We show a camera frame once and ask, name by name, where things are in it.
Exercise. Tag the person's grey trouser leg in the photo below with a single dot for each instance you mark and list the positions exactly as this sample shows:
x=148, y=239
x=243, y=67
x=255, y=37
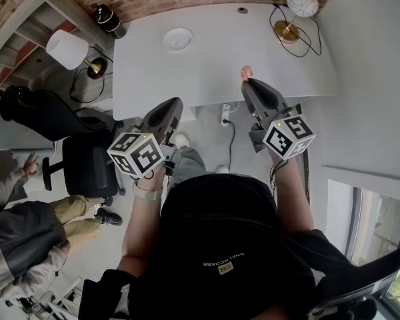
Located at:
x=186, y=163

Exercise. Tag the black cylinder speaker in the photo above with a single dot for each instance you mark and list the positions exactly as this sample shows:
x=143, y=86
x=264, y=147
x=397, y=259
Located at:
x=109, y=21

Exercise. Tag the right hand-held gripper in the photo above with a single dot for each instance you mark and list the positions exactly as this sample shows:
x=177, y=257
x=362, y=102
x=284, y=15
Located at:
x=286, y=135

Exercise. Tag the beige wristband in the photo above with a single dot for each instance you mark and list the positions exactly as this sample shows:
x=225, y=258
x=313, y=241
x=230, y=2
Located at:
x=150, y=195

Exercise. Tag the white power strip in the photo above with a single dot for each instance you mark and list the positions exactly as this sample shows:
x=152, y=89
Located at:
x=225, y=113

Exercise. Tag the white globe gold table lamp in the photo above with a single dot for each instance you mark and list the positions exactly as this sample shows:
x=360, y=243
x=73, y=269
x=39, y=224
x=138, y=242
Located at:
x=301, y=2

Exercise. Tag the person's left forearm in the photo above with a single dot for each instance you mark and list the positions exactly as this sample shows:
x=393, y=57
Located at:
x=142, y=222

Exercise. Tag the black office chair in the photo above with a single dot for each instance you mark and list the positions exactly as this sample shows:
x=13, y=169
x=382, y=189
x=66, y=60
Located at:
x=86, y=162

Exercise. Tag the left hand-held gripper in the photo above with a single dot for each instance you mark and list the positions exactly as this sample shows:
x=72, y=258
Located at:
x=136, y=152

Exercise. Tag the person's white shoe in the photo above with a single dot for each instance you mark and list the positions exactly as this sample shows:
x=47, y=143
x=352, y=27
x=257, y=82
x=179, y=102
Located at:
x=222, y=169
x=182, y=141

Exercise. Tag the white round plate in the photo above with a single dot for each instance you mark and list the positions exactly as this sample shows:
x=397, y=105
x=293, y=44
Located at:
x=178, y=39

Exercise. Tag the black padded lounge chair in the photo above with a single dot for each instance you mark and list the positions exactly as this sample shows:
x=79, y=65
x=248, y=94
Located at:
x=40, y=112

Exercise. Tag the person's right forearm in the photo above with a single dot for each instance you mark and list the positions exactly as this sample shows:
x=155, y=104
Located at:
x=291, y=198

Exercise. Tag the window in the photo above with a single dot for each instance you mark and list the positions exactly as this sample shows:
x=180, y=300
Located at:
x=381, y=232

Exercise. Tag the white shade brass table lamp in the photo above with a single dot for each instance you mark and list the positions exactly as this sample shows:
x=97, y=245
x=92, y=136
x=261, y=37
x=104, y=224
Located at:
x=66, y=48

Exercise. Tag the person's black shirt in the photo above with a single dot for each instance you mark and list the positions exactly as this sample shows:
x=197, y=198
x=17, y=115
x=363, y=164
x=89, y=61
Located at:
x=226, y=245

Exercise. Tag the wooden shelf unit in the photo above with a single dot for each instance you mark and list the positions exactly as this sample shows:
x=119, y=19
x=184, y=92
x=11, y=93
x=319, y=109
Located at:
x=23, y=42

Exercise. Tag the pink shrimp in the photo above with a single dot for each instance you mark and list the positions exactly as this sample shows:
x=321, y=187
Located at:
x=245, y=72

